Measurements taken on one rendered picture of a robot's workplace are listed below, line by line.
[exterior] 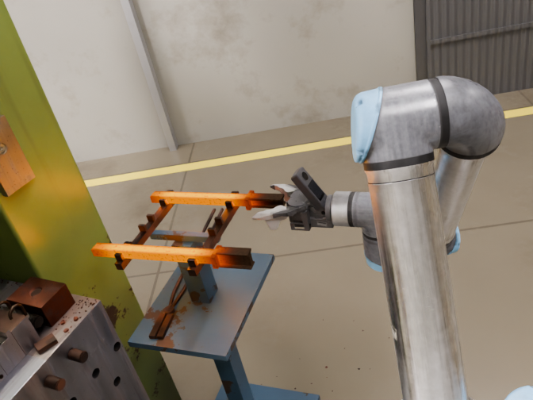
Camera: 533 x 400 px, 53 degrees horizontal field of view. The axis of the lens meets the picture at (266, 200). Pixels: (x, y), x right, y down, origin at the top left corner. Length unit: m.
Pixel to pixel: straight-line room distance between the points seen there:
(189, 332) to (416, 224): 0.81
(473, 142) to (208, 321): 0.89
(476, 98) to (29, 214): 1.07
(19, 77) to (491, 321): 1.91
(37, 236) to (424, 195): 0.99
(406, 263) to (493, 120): 0.27
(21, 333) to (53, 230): 0.32
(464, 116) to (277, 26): 2.99
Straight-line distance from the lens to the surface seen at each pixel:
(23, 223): 1.45
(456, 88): 0.89
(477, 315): 2.41
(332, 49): 3.86
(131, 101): 4.12
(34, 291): 1.41
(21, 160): 1.41
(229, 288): 1.58
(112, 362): 1.47
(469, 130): 0.90
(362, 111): 0.86
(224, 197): 1.46
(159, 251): 1.34
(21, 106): 1.43
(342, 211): 1.33
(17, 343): 1.33
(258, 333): 2.41
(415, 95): 0.88
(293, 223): 1.40
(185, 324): 1.52
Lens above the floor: 1.74
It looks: 33 degrees down
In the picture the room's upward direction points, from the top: 13 degrees counter-clockwise
